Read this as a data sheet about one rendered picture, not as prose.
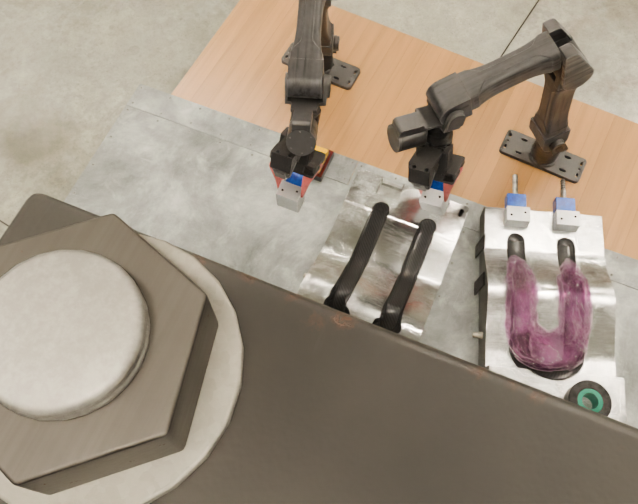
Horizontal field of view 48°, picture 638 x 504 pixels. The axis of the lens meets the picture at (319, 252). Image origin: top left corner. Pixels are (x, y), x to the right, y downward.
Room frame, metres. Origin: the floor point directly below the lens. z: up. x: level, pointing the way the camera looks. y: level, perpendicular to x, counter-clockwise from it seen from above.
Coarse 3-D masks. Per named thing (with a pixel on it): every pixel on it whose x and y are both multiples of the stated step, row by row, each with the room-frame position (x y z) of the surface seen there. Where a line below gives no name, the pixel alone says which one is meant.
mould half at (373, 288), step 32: (352, 192) 0.78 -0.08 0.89; (416, 192) 0.77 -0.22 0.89; (352, 224) 0.70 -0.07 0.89; (384, 224) 0.70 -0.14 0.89; (416, 224) 0.69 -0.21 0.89; (448, 224) 0.69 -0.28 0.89; (320, 256) 0.62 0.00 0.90; (384, 256) 0.62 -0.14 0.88; (448, 256) 0.62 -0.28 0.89; (320, 288) 0.53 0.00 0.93; (384, 288) 0.54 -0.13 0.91; (416, 288) 0.54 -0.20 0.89; (416, 320) 0.46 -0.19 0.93
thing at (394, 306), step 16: (384, 208) 0.74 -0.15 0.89; (368, 224) 0.70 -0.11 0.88; (432, 224) 0.69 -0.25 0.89; (368, 240) 0.66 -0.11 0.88; (416, 240) 0.66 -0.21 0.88; (352, 256) 0.62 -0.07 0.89; (368, 256) 0.62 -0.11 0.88; (416, 256) 0.62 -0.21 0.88; (352, 272) 0.58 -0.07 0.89; (400, 272) 0.58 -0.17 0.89; (416, 272) 0.58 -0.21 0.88; (336, 288) 0.54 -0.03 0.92; (352, 288) 0.54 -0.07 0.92; (400, 288) 0.55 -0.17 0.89; (336, 304) 0.51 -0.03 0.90; (384, 304) 0.50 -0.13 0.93; (400, 304) 0.50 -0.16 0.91; (384, 320) 0.47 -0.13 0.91; (400, 320) 0.46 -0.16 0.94
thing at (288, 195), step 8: (296, 176) 0.79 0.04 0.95; (280, 184) 0.76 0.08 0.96; (288, 184) 0.76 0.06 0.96; (296, 184) 0.77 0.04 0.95; (280, 192) 0.74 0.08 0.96; (288, 192) 0.74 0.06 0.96; (296, 192) 0.75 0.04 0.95; (280, 200) 0.74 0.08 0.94; (288, 200) 0.73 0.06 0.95; (296, 200) 0.72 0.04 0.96; (288, 208) 0.73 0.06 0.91; (296, 208) 0.72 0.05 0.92
